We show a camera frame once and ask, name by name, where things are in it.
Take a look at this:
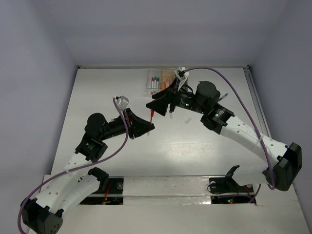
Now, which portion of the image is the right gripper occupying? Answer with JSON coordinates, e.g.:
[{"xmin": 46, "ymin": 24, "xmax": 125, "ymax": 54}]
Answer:
[{"xmin": 146, "ymin": 78, "xmax": 208, "ymax": 116}]

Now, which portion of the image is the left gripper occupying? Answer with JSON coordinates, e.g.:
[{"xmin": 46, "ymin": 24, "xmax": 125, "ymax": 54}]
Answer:
[{"xmin": 99, "ymin": 108, "xmax": 155, "ymax": 140}]

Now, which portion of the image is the red pen thin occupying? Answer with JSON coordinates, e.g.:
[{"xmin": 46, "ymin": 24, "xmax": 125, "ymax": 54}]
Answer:
[{"xmin": 150, "ymin": 110, "xmax": 155, "ymax": 124}]

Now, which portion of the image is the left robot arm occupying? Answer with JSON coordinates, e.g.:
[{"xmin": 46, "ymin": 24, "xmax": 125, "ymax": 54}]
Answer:
[{"xmin": 18, "ymin": 108, "xmax": 155, "ymax": 234}]

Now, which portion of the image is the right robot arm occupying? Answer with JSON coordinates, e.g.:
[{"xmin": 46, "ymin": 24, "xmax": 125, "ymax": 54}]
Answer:
[{"xmin": 146, "ymin": 81, "xmax": 302, "ymax": 191}]

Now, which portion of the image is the clear plastic container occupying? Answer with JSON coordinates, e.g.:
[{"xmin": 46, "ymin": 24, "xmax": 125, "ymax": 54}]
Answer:
[{"xmin": 145, "ymin": 68, "xmax": 161, "ymax": 97}]

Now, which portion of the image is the orange plastic container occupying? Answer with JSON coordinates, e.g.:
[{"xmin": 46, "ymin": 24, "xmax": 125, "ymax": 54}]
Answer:
[{"xmin": 160, "ymin": 68, "xmax": 175, "ymax": 91}]

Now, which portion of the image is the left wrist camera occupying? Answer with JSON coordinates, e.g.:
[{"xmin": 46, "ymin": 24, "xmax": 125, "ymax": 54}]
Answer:
[{"xmin": 113, "ymin": 96, "xmax": 129, "ymax": 111}]

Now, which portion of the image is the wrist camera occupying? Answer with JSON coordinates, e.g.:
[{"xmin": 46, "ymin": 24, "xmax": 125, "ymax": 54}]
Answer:
[
  {"xmin": 174, "ymin": 67, "xmax": 189, "ymax": 91},
  {"xmin": 113, "ymin": 96, "xmax": 129, "ymax": 111}
]

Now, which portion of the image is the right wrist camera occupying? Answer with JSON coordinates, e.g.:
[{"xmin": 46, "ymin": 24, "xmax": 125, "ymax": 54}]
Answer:
[{"xmin": 174, "ymin": 67, "xmax": 189, "ymax": 91}]

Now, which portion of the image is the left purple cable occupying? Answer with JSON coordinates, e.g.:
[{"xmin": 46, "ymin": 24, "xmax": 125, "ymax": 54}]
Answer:
[{"xmin": 17, "ymin": 97, "xmax": 129, "ymax": 232}]

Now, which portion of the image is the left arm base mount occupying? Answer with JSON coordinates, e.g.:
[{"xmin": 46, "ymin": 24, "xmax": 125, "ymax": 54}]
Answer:
[{"xmin": 80, "ymin": 167, "xmax": 124, "ymax": 205}]

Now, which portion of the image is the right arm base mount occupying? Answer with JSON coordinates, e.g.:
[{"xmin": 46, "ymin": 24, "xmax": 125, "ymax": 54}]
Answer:
[{"xmin": 207, "ymin": 165, "xmax": 255, "ymax": 204}]

